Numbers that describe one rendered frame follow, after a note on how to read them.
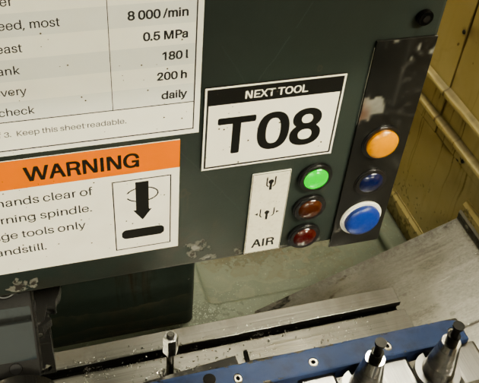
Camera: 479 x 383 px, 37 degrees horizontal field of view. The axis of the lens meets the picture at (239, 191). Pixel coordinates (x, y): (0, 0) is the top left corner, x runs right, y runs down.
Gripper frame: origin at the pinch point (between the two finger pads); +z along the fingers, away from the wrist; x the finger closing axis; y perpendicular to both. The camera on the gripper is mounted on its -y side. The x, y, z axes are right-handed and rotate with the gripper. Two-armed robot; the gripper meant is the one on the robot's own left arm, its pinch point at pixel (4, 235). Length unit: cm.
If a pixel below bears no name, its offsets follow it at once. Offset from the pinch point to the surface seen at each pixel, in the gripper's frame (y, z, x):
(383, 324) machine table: 57, 13, 66
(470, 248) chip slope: 63, 32, 98
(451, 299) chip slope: 67, 22, 89
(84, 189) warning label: -26.1, -21.1, 7.7
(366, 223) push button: -18.9, -22.2, 29.7
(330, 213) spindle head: -19.7, -21.2, 26.8
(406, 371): 25, -14, 49
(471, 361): 25, -14, 59
